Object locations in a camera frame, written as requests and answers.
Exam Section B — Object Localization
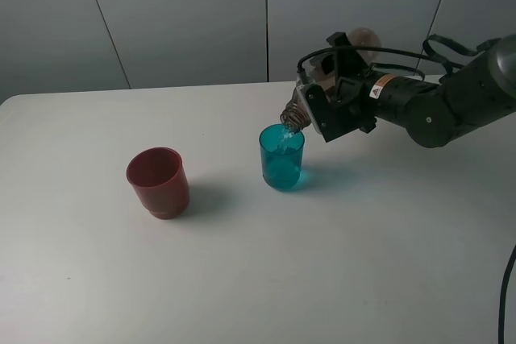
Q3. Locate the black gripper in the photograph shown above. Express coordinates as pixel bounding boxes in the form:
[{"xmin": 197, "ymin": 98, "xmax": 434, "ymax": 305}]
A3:
[{"xmin": 326, "ymin": 32, "xmax": 377, "ymax": 135}]

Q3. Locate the translucent grey plastic bottle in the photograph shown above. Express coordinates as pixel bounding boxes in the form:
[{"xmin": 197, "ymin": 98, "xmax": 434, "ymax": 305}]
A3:
[{"xmin": 280, "ymin": 27, "xmax": 381, "ymax": 132}]

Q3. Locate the teal transparent plastic cup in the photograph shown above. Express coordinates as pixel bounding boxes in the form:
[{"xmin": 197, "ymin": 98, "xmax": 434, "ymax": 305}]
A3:
[{"xmin": 259, "ymin": 123, "xmax": 305, "ymax": 191}]

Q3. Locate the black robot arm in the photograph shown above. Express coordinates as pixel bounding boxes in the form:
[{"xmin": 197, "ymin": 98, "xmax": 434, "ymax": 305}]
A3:
[{"xmin": 306, "ymin": 35, "xmax": 515, "ymax": 148}]

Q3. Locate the red plastic cup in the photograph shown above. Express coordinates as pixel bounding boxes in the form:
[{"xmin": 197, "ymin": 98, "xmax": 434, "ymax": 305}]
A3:
[{"xmin": 126, "ymin": 147, "xmax": 189, "ymax": 220}]

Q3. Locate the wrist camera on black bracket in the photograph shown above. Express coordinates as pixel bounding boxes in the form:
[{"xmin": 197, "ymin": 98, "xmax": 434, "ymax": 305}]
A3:
[{"xmin": 295, "ymin": 80, "xmax": 378, "ymax": 143}]

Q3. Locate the black cable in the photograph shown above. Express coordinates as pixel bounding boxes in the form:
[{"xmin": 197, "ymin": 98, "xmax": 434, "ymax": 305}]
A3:
[{"xmin": 296, "ymin": 34, "xmax": 516, "ymax": 344}]

